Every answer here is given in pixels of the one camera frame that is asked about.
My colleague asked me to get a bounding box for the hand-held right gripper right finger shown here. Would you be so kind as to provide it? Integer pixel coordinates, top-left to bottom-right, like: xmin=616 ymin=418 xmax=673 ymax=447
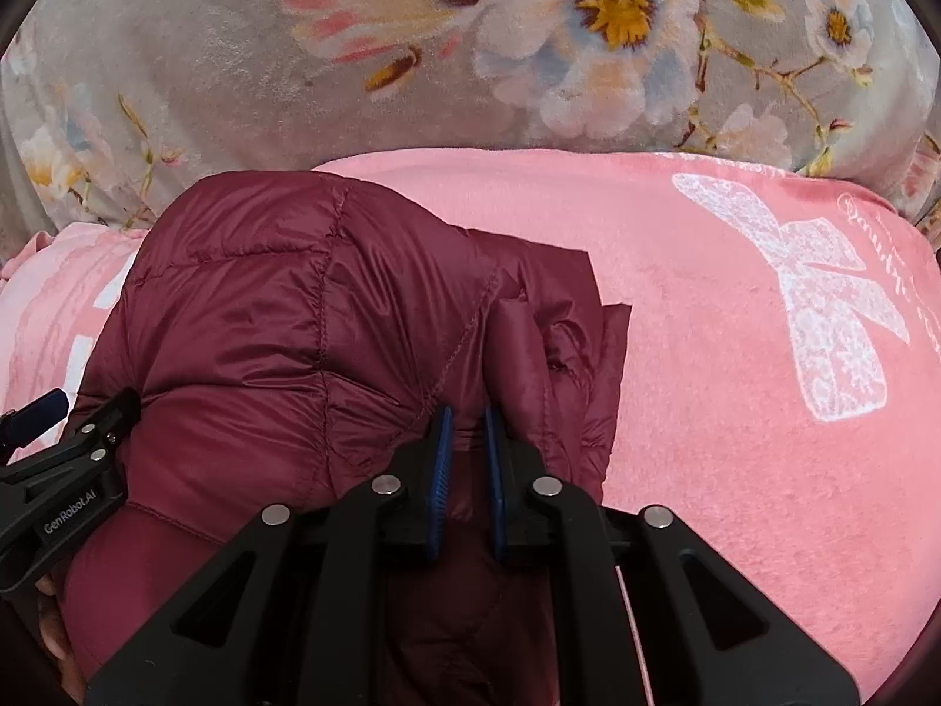
xmin=481 ymin=406 xmax=861 ymax=706

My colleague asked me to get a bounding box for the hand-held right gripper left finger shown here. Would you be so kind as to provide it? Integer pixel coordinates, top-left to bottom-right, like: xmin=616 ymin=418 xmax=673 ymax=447
xmin=84 ymin=404 xmax=455 ymax=706

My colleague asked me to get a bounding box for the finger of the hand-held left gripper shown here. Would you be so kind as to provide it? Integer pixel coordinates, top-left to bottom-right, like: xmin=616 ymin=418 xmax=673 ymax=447
xmin=0 ymin=389 xmax=72 ymax=461
xmin=0 ymin=387 xmax=142 ymax=508

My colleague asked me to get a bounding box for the maroon puffer jacket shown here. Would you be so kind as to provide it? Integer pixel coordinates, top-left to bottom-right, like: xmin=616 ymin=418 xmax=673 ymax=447
xmin=55 ymin=171 xmax=633 ymax=706

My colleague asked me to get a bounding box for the pink plush blanket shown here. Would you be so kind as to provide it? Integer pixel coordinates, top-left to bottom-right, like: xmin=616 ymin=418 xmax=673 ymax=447
xmin=0 ymin=148 xmax=941 ymax=706

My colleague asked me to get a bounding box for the grey floral blanket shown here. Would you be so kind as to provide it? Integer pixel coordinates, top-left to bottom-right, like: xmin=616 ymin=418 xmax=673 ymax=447
xmin=0 ymin=0 xmax=941 ymax=266

